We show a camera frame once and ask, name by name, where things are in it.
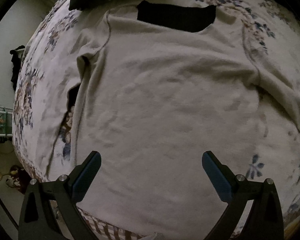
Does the floral bed blanket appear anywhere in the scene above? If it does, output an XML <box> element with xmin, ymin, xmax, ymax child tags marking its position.
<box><xmin>13</xmin><ymin>0</ymin><xmax>300</xmax><ymax>239</ymax></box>

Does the black cloth beside bed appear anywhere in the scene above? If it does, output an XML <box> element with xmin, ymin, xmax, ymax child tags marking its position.
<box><xmin>10</xmin><ymin>45</ymin><xmax>25</xmax><ymax>91</ymax></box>

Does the green white rack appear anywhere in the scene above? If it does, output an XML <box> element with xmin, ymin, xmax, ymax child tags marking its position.
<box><xmin>0</xmin><ymin>106</ymin><xmax>13</xmax><ymax>137</ymax></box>

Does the cream white sweater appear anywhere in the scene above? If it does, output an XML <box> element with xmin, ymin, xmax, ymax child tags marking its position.
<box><xmin>47</xmin><ymin>5</ymin><xmax>300</xmax><ymax>239</ymax></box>

